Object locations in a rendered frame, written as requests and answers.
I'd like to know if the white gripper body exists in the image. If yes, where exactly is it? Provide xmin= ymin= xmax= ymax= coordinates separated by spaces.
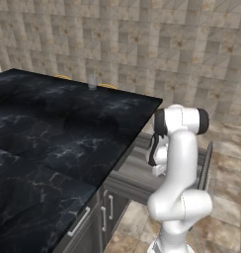
xmin=151 ymin=163 xmax=168 ymax=177

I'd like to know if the open grey drawer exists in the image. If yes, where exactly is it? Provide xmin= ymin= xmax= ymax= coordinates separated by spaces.
xmin=105 ymin=131 xmax=214 ymax=206

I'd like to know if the dark grey drawer front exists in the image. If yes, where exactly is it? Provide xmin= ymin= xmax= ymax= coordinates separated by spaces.
xmin=52 ymin=196 xmax=105 ymax=253

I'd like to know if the clear glass cup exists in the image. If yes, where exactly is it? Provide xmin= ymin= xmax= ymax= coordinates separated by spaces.
xmin=87 ymin=74 xmax=98 ymax=91

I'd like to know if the dark grey cupboard door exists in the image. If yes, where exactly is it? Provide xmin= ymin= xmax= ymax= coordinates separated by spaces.
xmin=98 ymin=194 xmax=110 ymax=249
xmin=106 ymin=189 xmax=130 ymax=240

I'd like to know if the silver cupboard door handle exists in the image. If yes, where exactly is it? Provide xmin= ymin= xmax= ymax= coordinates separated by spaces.
xmin=108 ymin=194 xmax=115 ymax=221
xmin=100 ymin=206 xmax=108 ymax=233

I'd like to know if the silver drawer handle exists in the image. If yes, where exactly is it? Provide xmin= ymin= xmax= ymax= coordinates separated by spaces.
xmin=66 ymin=206 xmax=92 ymax=238

